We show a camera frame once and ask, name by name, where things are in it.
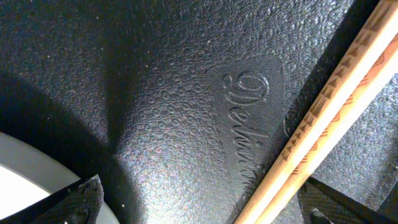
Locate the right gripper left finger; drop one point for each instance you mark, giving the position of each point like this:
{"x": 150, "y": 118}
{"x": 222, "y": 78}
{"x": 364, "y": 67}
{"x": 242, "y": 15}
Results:
{"x": 77, "y": 203}

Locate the round black serving tray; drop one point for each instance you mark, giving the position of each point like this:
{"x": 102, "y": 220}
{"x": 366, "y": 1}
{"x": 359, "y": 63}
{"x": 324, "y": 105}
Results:
{"x": 180, "y": 107}

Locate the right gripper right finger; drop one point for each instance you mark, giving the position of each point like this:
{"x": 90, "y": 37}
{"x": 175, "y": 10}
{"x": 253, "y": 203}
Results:
{"x": 320, "y": 203}

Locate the grey-white plate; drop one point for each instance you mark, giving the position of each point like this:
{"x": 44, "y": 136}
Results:
{"x": 28, "y": 176}

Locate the wooden chopstick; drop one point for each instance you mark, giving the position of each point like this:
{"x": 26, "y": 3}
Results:
{"x": 371, "y": 41}
{"x": 375, "y": 80}

